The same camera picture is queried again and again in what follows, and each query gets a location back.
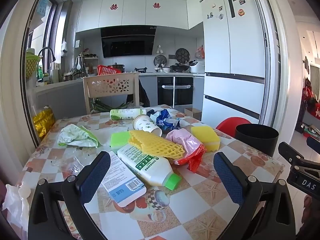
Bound green onions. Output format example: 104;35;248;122
91;99;128;112

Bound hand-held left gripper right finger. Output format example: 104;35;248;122
213;151;297;240

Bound clear plastic wrap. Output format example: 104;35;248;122
50;147;88;178

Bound green sponge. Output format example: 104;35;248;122
110;132;132;151

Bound person's right hand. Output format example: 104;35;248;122
303;196;320;230

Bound white bottle green cap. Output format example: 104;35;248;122
117;144;182;191

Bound white refrigerator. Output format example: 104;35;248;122
200;0;266;130

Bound red plastic basket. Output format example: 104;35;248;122
97;65;122;76

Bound blue paper sheet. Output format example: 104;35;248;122
37;0;49;18

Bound red stool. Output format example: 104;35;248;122
216;117;252;132

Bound white rice cooker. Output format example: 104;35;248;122
189;60;205;74

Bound green white drink bottle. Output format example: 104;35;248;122
110;108;147;120

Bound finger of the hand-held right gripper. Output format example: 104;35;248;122
307;136;320;153
278;142;320;167

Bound blue white plastic bag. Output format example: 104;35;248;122
147;109;181;132

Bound green plastic basket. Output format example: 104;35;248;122
25;51;41;78

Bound black wok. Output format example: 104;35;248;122
170;63;190;72

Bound black kitchen faucet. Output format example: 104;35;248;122
37;47;56;74

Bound pink red plastic bag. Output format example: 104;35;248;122
165;128;207;172

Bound group of fridge magnets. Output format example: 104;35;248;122
206;0;252;20

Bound green white plastic bag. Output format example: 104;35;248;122
57;124;100;148

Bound round patterned baking pan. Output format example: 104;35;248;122
175;48;190;63

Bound gold foil bag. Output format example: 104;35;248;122
33;106;56;138

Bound cardboard box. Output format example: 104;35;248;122
184;107;202;121

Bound beige plastic chair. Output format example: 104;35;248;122
82;72;140;115

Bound black trash bin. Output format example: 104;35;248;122
235;124;279;157

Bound black built-in oven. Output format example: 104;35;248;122
157;76;194;107

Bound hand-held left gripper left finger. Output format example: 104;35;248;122
28;151;111;240

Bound white paper cup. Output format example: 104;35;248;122
132;114;162;137

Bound yellow foam net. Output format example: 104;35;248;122
128;129;185;160

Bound black range hood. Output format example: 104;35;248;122
100;26;157;58

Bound yellow sponge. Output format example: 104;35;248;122
191;126;221;153

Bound white carton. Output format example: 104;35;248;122
101;151;147;208

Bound checked plastic tablecloth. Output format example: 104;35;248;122
5;104;285;240

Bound spice rack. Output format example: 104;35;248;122
80;52;99;77

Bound orange plastic bag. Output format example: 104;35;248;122
194;45;205;59

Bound round grey tray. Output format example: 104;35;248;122
153;55;167;68

